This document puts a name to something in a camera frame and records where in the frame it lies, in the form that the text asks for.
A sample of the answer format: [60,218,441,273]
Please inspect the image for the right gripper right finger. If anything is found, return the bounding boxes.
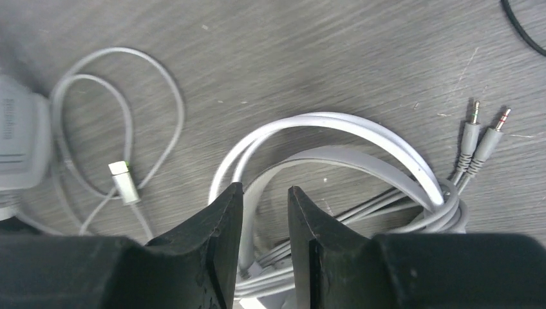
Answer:
[288,186,545,308]

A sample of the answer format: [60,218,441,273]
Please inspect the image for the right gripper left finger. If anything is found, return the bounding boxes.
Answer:
[1,182,243,308]

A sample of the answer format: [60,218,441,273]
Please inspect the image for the white headphone cable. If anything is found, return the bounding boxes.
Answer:
[234,100,513,299]

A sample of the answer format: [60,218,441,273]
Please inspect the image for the grey headphone cable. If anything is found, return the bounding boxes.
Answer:
[17,46,185,242]

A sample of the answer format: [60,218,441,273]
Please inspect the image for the white round gaming headphones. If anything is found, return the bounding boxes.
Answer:
[209,112,458,308]

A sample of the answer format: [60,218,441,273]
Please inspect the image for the white grey angular headphones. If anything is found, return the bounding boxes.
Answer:
[1,75,53,194]

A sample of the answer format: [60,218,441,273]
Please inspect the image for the black small headphones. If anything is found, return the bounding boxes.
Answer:
[500,0,545,57]

